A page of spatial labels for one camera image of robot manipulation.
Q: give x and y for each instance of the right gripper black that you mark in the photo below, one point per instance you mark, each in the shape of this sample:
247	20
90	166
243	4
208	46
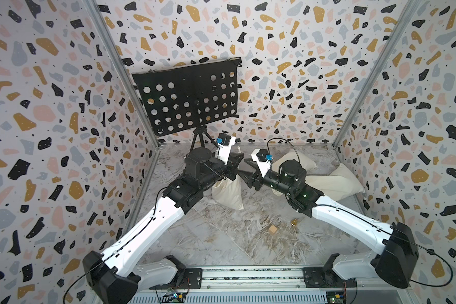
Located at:
256	178

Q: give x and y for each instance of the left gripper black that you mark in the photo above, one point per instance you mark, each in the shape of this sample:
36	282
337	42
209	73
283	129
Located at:
233	161

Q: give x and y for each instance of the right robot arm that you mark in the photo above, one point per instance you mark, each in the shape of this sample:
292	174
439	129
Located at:
393	252

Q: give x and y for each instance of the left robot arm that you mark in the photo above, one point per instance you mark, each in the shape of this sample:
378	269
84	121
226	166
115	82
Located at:
115	275

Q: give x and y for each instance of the small wooden cube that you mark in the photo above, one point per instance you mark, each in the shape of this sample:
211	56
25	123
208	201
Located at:
273	229

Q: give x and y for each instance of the black perforated music stand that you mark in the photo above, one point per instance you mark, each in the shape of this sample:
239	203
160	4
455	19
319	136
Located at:
189	97

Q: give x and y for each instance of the right circuit board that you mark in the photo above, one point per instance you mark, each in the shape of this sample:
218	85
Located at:
336	297

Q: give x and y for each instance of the circuit board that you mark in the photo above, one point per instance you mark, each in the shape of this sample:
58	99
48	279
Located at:
173	298
336	297

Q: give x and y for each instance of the left circuit board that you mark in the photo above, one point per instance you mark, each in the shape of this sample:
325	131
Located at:
173	298

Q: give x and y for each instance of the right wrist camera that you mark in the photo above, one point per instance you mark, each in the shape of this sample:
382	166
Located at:
263	159

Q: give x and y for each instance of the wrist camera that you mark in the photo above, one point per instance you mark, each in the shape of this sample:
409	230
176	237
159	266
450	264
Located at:
224	143
263	159

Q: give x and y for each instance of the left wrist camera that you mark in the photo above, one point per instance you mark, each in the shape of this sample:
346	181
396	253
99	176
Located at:
224	143

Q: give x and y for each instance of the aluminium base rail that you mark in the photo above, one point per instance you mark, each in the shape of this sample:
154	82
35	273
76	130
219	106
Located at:
273	284

